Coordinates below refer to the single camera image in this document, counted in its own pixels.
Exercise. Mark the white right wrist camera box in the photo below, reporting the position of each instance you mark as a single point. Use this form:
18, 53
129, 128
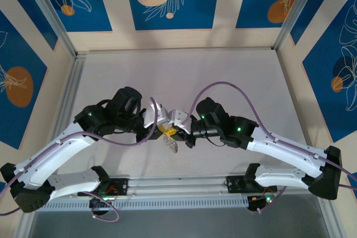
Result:
180, 119

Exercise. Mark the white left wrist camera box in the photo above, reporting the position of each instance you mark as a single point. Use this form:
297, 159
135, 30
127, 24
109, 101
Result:
154, 114

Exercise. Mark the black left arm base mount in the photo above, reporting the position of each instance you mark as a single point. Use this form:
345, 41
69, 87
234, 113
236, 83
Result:
120, 186

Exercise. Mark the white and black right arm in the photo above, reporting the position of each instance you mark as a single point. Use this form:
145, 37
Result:
284, 148

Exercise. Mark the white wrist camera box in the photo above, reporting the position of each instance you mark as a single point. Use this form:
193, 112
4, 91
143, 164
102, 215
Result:
154, 114
180, 119

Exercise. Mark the aluminium side rail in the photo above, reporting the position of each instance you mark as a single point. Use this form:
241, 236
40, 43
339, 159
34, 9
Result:
74, 82

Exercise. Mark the clear plastic bag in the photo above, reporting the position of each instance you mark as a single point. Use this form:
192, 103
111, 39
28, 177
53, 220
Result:
171, 144

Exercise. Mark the aluminium frame post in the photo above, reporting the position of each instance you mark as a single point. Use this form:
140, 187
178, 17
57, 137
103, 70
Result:
47, 12
299, 10

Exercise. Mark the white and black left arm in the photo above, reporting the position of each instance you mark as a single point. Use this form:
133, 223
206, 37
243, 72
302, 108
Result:
42, 160

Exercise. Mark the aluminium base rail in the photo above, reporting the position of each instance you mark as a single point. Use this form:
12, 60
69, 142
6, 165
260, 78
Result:
178, 186

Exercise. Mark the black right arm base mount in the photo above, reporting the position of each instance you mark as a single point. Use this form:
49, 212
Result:
235, 183

